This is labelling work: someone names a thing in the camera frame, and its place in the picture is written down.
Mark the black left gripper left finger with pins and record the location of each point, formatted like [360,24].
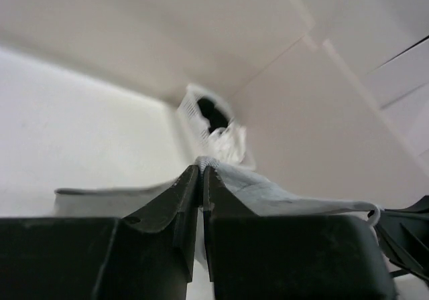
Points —
[148,254]

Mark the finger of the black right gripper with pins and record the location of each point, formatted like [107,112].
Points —
[403,238]

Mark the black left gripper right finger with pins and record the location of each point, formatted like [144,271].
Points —
[288,257]

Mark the grey tank top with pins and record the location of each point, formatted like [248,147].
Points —
[258,193]

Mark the white tank top in basket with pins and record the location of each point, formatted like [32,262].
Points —
[229,144]

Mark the black tank top in basket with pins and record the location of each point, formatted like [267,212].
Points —
[212,114]

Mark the white plastic laundry basket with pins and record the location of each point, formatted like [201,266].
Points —
[197,126]

